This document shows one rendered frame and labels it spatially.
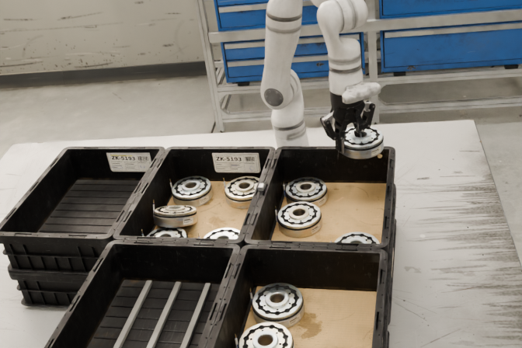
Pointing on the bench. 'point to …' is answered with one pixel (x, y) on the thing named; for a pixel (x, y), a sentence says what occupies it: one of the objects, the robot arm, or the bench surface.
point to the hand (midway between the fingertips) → (349, 142)
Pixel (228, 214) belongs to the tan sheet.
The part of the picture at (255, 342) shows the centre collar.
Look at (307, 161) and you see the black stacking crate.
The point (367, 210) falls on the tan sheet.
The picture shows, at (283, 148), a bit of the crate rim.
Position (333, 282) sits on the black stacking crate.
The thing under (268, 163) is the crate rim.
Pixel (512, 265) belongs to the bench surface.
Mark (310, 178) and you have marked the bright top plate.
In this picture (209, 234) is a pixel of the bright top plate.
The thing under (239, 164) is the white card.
